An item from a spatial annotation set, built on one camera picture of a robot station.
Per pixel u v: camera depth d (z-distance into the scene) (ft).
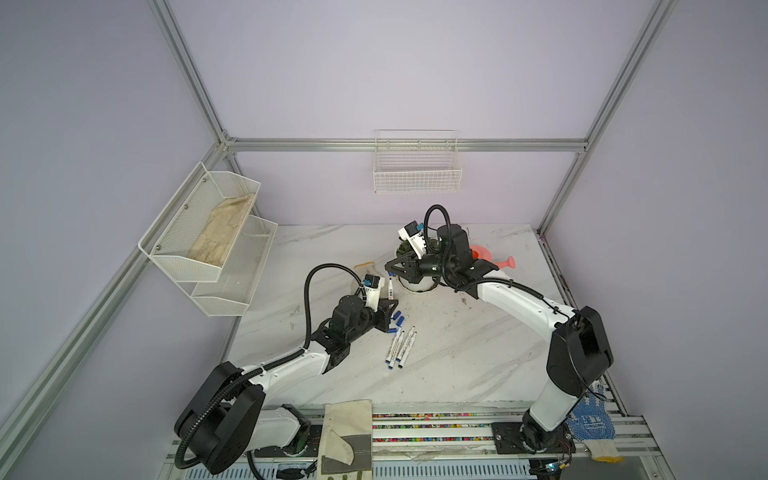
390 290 2.61
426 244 2.35
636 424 2.57
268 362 1.62
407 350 2.89
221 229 2.64
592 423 2.51
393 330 3.05
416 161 3.14
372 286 2.35
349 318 2.09
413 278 2.32
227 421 1.34
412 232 2.32
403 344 2.91
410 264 2.40
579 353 1.52
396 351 2.88
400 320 3.13
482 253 3.22
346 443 2.35
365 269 3.52
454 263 2.17
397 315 3.14
